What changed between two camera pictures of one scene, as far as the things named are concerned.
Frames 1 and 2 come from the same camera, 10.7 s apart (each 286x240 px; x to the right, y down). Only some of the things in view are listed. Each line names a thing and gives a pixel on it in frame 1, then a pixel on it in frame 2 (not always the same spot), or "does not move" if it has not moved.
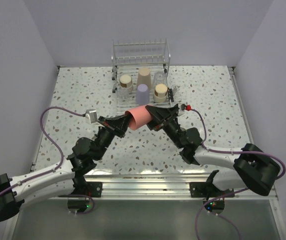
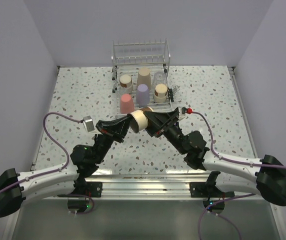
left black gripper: x=118 y=124 does not move
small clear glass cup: x=123 y=93 does not move
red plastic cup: x=139 y=117 to x=127 y=105
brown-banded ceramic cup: x=126 y=83 does not move
